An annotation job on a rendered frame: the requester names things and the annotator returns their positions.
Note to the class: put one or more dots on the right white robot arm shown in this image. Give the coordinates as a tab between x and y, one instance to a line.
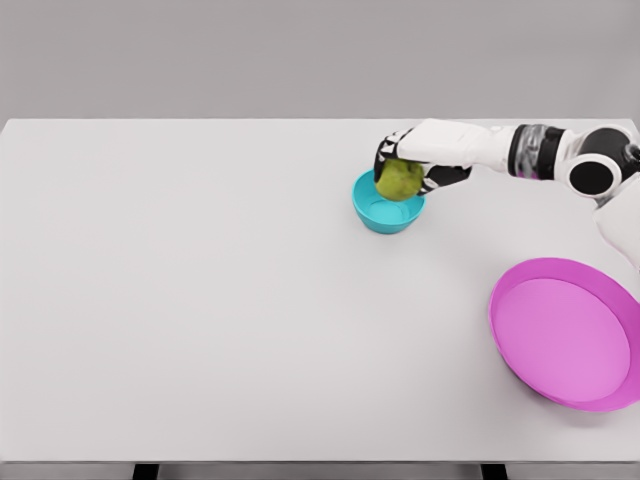
550	150

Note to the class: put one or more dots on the blue bowl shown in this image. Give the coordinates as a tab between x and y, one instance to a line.
387	215

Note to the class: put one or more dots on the pink plate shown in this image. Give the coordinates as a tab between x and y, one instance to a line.
565	335

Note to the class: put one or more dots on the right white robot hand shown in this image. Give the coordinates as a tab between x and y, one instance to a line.
435	142

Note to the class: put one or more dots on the green apple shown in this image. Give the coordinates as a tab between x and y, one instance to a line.
398	179

